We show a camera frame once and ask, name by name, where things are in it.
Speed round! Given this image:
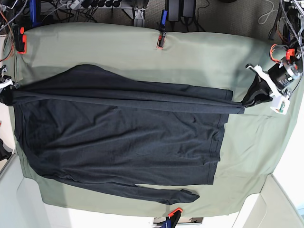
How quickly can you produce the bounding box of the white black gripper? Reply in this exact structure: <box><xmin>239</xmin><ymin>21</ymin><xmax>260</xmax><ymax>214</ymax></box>
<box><xmin>0</xmin><ymin>66</ymin><xmax>19</xmax><ymax>106</ymax></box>
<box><xmin>241</xmin><ymin>63</ymin><xmax>294</xmax><ymax>107</ymax></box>

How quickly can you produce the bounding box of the dark long-sleeve T-shirt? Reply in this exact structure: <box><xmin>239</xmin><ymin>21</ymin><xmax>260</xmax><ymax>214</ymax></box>
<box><xmin>4</xmin><ymin>64</ymin><xmax>247</xmax><ymax>206</ymax></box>

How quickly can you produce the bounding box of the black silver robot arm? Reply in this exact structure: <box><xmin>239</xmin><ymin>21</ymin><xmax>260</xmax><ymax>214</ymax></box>
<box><xmin>242</xmin><ymin>0</ymin><xmax>304</xmax><ymax>114</ymax></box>

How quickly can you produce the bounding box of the green table cloth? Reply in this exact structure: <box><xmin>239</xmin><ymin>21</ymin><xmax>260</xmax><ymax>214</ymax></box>
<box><xmin>5</xmin><ymin>23</ymin><xmax>304</xmax><ymax>217</ymax></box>

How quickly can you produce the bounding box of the black object left edge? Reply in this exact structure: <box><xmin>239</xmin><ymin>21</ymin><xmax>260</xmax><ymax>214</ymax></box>
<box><xmin>0</xmin><ymin>139</ymin><xmax>12</xmax><ymax>161</ymax></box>

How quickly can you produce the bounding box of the orange black clamp top left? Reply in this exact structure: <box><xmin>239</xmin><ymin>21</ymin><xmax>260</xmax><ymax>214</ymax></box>
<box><xmin>13</xmin><ymin>26</ymin><xmax>27</xmax><ymax>54</ymax></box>

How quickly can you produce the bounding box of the orange black clamp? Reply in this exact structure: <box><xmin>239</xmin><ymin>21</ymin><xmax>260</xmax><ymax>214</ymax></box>
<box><xmin>156</xmin><ymin>31</ymin><xmax>166</xmax><ymax>49</ymax></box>
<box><xmin>13</xmin><ymin>26</ymin><xmax>27</xmax><ymax>54</ymax></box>
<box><xmin>167</xmin><ymin>208</ymin><xmax>183</xmax><ymax>228</ymax></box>

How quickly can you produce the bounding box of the black power adapter right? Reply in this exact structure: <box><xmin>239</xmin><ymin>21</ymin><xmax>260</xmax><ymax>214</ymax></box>
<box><xmin>181</xmin><ymin>0</ymin><xmax>196</xmax><ymax>18</ymax></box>

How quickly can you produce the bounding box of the black power adapter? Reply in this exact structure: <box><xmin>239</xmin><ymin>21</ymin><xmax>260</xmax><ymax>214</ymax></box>
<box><xmin>167</xmin><ymin>0</ymin><xmax>180</xmax><ymax>22</ymax></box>
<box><xmin>181</xmin><ymin>0</ymin><xmax>196</xmax><ymax>18</ymax></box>

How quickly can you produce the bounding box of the orange black clamp top middle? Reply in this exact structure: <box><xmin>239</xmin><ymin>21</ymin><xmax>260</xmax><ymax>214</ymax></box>
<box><xmin>156</xmin><ymin>31</ymin><xmax>166</xmax><ymax>49</ymax></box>

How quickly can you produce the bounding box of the white power strip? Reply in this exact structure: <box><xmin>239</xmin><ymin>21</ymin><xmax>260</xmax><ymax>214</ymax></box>
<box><xmin>59</xmin><ymin>0</ymin><xmax>81</xmax><ymax>10</ymax></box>

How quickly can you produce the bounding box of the black power adapter left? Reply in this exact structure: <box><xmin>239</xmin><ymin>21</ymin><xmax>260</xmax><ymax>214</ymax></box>
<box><xmin>167</xmin><ymin>0</ymin><xmax>180</xmax><ymax>22</ymax></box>

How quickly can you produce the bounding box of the orange black clamp bottom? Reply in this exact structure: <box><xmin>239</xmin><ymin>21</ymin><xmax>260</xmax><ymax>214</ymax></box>
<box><xmin>167</xmin><ymin>208</ymin><xmax>183</xmax><ymax>228</ymax></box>

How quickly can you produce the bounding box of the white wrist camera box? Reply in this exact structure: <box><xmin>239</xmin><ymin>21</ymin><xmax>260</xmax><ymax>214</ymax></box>
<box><xmin>270</xmin><ymin>96</ymin><xmax>290</xmax><ymax>115</ymax></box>

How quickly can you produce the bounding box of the blue clamp handle top left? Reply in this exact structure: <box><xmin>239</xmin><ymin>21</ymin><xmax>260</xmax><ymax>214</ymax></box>
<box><xmin>29</xmin><ymin>0</ymin><xmax>41</xmax><ymax>28</ymax></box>

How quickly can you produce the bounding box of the blue clamp handle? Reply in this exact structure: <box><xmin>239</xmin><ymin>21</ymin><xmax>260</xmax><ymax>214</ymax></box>
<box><xmin>29</xmin><ymin>0</ymin><xmax>41</xmax><ymax>28</ymax></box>
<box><xmin>160</xmin><ymin>10</ymin><xmax>167</xmax><ymax>27</ymax></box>

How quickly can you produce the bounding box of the blue clamp handle top middle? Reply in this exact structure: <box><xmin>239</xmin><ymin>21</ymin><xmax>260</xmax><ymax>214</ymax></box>
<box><xmin>160</xmin><ymin>10</ymin><xmax>167</xmax><ymax>27</ymax></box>

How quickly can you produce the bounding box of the grey metal table bracket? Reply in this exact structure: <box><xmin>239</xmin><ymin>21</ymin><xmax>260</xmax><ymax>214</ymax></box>
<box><xmin>133</xmin><ymin>8</ymin><xmax>145</xmax><ymax>28</ymax></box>

